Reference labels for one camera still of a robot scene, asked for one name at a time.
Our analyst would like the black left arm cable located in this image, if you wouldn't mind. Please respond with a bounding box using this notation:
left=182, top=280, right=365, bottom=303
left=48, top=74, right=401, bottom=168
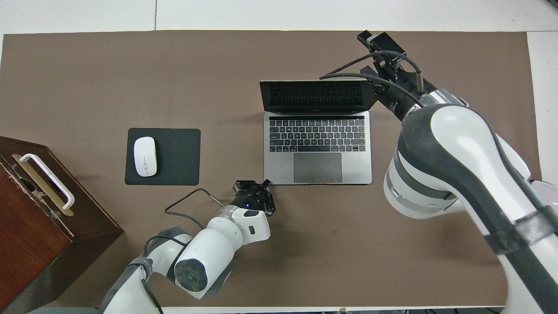
left=140, top=188, right=227, bottom=314

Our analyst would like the dark wooden box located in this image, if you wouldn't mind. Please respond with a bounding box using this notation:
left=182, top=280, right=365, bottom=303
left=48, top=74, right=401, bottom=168
left=0, top=136, right=124, bottom=314

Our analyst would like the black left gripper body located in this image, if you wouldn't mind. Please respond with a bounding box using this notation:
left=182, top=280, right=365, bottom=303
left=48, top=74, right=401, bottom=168
left=229, top=188, right=276, bottom=216

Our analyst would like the brass handle plate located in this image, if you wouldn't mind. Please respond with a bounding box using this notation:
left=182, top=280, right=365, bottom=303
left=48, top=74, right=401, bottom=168
left=12, top=154, right=75, bottom=217

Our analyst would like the white box handle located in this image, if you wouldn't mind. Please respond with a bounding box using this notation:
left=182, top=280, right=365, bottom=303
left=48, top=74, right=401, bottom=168
left=20, top=154, right=75, bottom=210

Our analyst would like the silver laptop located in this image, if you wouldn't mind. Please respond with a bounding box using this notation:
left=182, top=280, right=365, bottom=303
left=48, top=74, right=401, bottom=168
left=259, top=80, right=378, bottom=185

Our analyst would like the brown table mat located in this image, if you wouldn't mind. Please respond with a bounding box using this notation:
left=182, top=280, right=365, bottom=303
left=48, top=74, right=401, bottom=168
left=0, top=31, right=542, bottom=308

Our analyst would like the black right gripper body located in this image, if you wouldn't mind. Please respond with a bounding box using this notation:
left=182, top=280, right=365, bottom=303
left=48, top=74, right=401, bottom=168
left=373, top=72, right=436, bottom=120

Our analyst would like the black mouse pad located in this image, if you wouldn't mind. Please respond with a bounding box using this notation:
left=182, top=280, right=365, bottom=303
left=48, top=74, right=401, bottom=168
left=125, top=128, right=201, bottom=186

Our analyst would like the white computer mouse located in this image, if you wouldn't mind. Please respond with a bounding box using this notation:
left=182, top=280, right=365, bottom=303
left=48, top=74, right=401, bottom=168
left=133, top=137, right=157, bottom=177

